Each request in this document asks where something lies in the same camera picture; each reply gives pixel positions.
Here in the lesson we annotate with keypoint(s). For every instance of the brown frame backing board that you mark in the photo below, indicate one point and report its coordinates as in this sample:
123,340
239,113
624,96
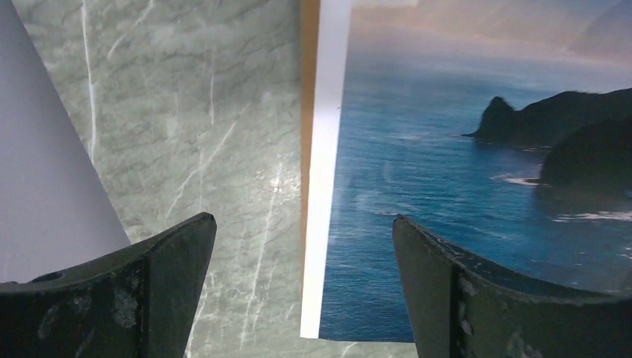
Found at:
309,25

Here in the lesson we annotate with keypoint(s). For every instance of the seascape photo print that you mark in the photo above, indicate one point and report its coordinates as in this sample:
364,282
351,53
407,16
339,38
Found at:
445,112

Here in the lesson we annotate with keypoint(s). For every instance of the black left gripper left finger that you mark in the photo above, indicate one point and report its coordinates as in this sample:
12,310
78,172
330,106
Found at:
139,301

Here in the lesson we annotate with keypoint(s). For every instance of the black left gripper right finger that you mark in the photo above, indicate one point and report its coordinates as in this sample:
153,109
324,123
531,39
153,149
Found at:
462,305

